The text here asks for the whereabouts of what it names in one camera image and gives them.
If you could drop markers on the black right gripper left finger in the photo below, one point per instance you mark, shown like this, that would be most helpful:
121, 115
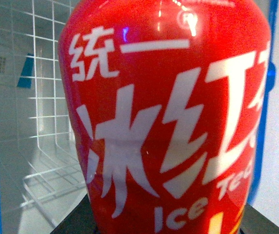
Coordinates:
79, 221

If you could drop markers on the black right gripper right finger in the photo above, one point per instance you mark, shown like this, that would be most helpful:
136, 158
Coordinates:
253, 222

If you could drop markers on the red ice tea bottle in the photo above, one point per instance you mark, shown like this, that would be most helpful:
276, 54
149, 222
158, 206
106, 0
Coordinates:
165, 99

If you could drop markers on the white blue chest freezer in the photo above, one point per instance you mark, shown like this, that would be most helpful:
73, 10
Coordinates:
20, 216

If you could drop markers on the white wire basket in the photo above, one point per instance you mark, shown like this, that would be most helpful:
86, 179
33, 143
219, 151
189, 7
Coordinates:
44, 136

